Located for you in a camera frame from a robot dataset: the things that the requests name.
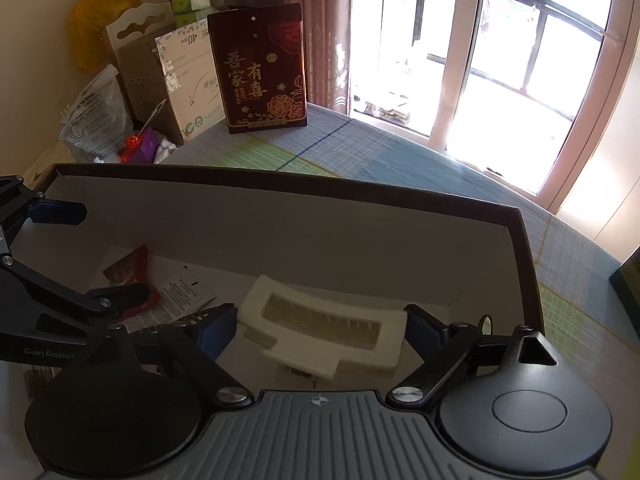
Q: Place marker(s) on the window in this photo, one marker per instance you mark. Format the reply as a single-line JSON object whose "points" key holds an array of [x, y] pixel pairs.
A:
{"points": [[500, 85]]}

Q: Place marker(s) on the cream rectangular hair clip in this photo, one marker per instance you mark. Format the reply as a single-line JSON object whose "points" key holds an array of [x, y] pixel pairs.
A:
{"points": [[260, 301]]}

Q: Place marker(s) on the plain brown cardboard box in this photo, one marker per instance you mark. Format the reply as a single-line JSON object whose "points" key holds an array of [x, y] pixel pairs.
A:
{"points": [[145, 90]]}

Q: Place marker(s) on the cow print milk carton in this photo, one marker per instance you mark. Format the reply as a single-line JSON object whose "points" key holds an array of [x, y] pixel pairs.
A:
{"points": [[627, 290]]}

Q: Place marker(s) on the red snack packet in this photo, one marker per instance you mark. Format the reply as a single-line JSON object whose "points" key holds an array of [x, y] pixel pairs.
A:
{"points": [[130, 265]]}

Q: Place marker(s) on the purple box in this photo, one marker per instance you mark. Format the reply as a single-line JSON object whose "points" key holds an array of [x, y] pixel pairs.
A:
{"points": [[147, 150]]}

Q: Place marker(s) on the dark red gift box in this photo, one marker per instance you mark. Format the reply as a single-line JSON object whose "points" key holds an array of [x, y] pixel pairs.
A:
{"points": [[260, 70]]}

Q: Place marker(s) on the printed clear plastic bag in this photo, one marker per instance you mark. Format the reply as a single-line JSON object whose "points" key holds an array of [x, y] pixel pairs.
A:
{"points": [[92, 115]]}

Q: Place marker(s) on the brown cardboard storage box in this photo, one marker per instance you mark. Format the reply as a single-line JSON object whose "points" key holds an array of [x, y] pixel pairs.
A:
{"points": [[350, 240]]}

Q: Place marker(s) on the green tissue packs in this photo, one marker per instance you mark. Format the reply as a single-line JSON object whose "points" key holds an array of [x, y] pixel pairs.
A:
{"points": [[197, 5]]}

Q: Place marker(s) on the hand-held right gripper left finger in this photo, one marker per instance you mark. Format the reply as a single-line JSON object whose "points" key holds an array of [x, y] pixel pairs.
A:
{"points": [[220, 328]]}

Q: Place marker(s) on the checked cloth desktop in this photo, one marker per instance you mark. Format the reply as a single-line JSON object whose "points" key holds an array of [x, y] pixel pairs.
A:
{"points": [[400, 160]]}

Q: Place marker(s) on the white cream tube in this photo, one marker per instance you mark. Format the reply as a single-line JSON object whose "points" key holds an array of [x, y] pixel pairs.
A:
{"points": [[180, 295]]}

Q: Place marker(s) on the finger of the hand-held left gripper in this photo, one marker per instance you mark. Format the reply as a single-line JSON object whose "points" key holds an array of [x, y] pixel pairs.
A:
{"points": [[60, 212], [120, 299]]}

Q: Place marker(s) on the red ornament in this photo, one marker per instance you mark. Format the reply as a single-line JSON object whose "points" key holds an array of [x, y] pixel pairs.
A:
{"points": [[132, 143]]}

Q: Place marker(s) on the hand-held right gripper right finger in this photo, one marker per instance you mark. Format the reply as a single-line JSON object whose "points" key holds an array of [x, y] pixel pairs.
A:
{"points": [[425, 328]]}

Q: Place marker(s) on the yellow plastic bag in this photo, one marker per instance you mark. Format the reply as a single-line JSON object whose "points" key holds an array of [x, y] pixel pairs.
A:
{"points": [[95, 15]]}

